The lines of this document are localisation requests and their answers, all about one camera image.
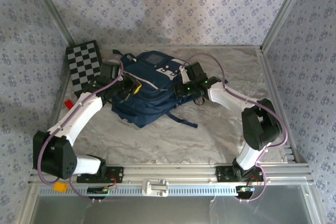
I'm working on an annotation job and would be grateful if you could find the navy blue student backpack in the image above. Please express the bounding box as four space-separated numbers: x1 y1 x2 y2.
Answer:
111 49 199 129

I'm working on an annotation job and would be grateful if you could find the black grey chessboard box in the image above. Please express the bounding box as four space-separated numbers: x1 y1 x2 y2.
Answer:
65 40 103 98

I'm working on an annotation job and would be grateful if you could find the orange plastic connector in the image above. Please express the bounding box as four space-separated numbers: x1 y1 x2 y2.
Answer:
53 182 68 193

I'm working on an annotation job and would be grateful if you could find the grey metal sheet panel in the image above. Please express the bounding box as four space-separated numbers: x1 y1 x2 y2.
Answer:
28 185 325 224

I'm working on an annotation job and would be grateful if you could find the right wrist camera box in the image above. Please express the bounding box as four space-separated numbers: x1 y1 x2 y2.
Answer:
179 67 189 83

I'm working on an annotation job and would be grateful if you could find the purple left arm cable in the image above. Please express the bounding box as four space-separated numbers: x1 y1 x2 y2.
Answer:
36 58 125 204

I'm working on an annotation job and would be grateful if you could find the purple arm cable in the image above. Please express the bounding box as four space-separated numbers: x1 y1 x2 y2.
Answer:
183 52 289 204
36 58 125 204

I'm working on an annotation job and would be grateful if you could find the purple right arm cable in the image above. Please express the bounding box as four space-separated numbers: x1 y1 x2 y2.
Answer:
183 52 289 204

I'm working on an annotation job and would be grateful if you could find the aluminium side rail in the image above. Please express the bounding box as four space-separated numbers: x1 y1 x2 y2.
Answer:
34 74 73 167
258 48 308 164

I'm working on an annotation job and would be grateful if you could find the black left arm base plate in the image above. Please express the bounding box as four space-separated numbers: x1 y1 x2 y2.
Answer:
76 166 124 184

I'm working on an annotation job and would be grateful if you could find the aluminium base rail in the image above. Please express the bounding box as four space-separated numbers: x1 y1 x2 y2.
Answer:
28 163 314 185

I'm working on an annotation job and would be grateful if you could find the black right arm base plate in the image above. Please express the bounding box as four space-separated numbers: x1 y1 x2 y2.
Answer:
215 165 265 183

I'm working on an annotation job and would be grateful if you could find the white rail latch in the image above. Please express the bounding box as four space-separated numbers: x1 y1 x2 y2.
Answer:
141 178 169 197

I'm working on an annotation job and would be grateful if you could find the aluminium frame post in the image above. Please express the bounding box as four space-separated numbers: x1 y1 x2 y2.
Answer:
25 0 77 49
259 0 314 54

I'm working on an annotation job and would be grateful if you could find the slotted grey cable tray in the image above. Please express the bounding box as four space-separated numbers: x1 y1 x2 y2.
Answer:
39 186 263 196

